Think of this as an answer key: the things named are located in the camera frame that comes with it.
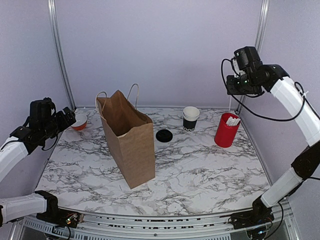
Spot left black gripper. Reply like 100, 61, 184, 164
40, 106, 76, 140

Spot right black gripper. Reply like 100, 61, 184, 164
226, 70, 262, 95

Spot stack of black paper cups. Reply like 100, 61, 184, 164
182, 106, 200, 132

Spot brown paper bag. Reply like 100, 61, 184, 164
95, 90, 156, 189

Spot stack of black cup lids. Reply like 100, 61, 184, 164
155, 129, 173, 143

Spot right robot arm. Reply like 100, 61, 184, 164
225, 46, 320, 224

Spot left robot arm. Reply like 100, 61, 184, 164
0, 97, 76, 225

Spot orange and white bowl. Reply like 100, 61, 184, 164
71, 113, 88, 131

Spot white sugar packets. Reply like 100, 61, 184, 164
226, 116, 241, 127

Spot red cup with sugar packets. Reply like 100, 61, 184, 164
214, 112, 241, 148

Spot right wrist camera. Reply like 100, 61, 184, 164
230, 57, 241, 76

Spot right aluminium frame post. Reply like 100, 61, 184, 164
234, 0, 271, 112

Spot aluminium frame post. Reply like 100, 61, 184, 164
234, 0, 271, 112
47, 0, 77, 110

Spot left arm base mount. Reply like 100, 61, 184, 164
35, 190, 82, 228

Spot front aluminium rail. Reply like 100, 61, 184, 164
9, 202, 301, 240

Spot left aluminium frame post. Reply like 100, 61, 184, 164
47, 0, 77, 110

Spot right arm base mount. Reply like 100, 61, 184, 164
228, 197, 275, 230

